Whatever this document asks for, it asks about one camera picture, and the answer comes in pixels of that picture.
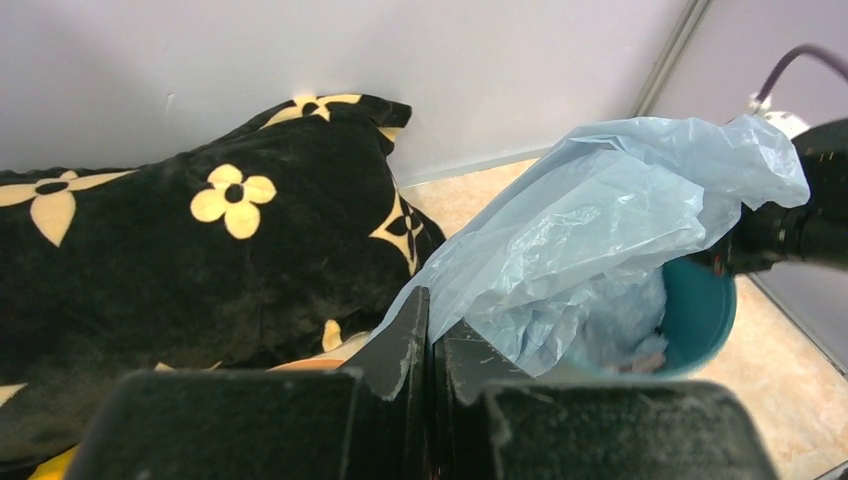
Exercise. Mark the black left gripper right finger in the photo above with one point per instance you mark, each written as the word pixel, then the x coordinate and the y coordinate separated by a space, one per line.
pixel 495 422

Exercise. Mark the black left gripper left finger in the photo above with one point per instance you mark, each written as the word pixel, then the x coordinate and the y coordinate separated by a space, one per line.
pixel 363 420

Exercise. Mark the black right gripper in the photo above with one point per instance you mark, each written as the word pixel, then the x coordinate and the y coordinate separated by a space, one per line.
pixel 813 233

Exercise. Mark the teal plastic bin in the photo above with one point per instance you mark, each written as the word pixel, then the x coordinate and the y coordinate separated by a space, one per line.
pixel 671 327

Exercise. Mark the light blue trash bag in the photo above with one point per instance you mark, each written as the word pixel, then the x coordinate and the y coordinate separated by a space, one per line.
pixel 596 216

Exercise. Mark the orange plastic bin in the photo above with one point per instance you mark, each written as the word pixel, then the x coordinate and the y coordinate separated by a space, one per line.
pixel 311 364

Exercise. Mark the black floral pillow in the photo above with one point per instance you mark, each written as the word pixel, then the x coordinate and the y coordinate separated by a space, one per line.
pixel 285 239

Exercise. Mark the yellow cloth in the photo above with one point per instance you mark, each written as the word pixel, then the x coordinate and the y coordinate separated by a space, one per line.
pixel 54 468

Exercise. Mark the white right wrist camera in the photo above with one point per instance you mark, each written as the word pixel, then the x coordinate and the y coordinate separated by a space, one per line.
pixel 790 124

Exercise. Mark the aluminium frame rail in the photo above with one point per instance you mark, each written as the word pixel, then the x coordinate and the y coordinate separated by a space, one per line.
pixel 680 37

